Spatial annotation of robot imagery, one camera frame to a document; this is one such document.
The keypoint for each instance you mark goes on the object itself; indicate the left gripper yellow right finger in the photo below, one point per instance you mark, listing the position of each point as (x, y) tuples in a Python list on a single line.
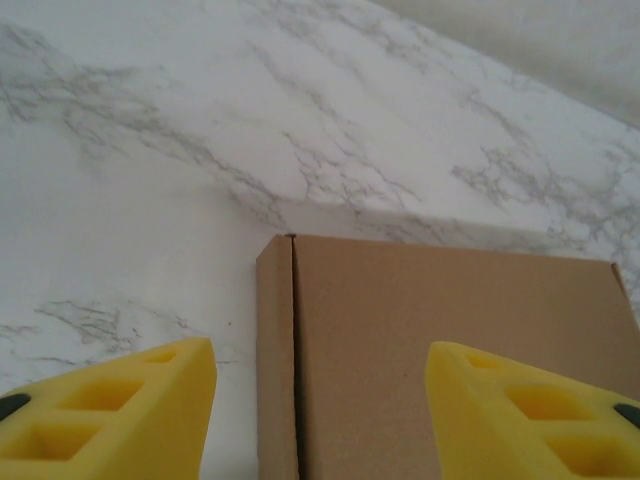
[(475, 425)]

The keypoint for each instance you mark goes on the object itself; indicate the brown cardboard box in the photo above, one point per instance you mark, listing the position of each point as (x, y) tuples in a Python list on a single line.
[(400, 325)]

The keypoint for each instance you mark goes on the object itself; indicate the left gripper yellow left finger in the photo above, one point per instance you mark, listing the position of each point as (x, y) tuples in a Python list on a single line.
[(125, 425)]

